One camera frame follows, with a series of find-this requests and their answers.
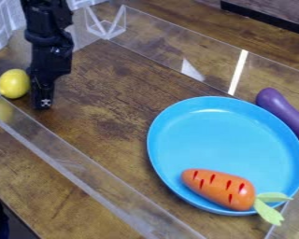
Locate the clear acrylic front wall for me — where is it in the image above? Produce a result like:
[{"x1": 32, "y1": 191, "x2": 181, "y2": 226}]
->
[{"x1": 0, "y1": 96, "x2": 206, "y2": 239}]

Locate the yellow toy lemon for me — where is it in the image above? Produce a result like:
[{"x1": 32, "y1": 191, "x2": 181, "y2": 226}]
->
[{"x1": 0, "y1": 69, "x2": 30, "y2": 99}]

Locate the orange toy carrot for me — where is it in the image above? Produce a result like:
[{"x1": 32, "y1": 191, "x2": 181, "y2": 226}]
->
[{"x1": 181, "y1": 168, "x2": 293, "y2": 226}]

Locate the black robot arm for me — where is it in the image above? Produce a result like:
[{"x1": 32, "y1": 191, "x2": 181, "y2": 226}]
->
[{"x1": 22, "y1": 0, "x2": 75, "y2": 109}]

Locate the blue plastic tray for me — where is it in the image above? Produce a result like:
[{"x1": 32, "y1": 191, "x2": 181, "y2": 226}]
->
[{"x1": 147, "y1": 96, "x2": 299, "y2": 216}]

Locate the clear acrylic left wall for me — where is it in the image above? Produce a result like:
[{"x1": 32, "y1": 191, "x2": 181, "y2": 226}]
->
[{"x1": 0, "y1": 20, "x2": 95, "y2": 77}]

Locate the clear acrylic back wall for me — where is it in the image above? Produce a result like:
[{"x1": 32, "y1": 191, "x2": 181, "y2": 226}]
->
[{"x1": 85, "y1": 3, "x2": 299, "y2": 108}]

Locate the purple toy eggplant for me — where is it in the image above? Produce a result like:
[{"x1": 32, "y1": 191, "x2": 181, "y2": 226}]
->
[{"x1": 256, "y1": 88, "x2": 299, "y2": 138}]

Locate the dark wooden furniture piece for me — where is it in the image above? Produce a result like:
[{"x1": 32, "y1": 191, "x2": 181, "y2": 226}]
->
[{"x1": 221, "y1": 0, "x2": 299, "y2": 34}]

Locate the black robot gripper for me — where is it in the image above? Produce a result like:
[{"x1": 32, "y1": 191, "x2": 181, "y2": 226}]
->
[{"x1": 26, "y1": 30, "x2": 74, "y2": 109}]

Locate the white patterned curtain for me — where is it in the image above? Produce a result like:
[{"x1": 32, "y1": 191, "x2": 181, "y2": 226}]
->
[{"x1": 0, "y1": 0, "x2": 102, "y2": 50}]

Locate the clear acrylic wall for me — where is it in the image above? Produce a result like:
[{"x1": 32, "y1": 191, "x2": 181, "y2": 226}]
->
[
  {"x1": 85, "y1": 3, "x2": 299, "y2": 108},
  {"x1": 0, "y1": 96, "x2": 206, "y2": 239},
  {"x1": 0, "y1": 20, "x2": 95, "y2": 77}
]

